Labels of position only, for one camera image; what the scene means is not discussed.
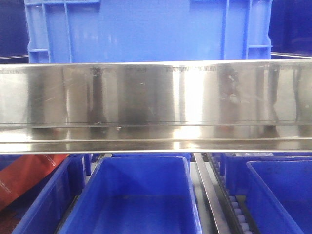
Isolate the blue bin centre lower shelf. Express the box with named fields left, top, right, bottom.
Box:
left=59, top=156, right=202, bottom=234

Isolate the blue bin shelf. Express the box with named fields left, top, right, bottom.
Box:
left=246, top=160, right=312, bottom=234
left=9, top=154, right=90, bottom=234
left=59, top=156, right=202, bottom=234

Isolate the large blue crate upper shelf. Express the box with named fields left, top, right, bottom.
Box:
left=24, top=0, right=272, bottom=63

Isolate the blue bin right lower shelf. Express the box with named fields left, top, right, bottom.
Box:
left=246, top=160, right=312, bottom=234

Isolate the blue bin left lower shelf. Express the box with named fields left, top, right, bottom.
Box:
left=9, top=154, right=90, bottom=234

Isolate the white roller track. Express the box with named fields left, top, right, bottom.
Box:
left=207, top=153, right=260, bottom=234

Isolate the red plastic bag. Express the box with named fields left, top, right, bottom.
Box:
left=0, top=154, right=68, bottom=210

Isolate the stainless steel shelf front rail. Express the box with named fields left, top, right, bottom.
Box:
left=0, top=59, right=312, bottom=154

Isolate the steel divider rail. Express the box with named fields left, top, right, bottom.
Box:
left=194, top=153, right=231, bottom=234

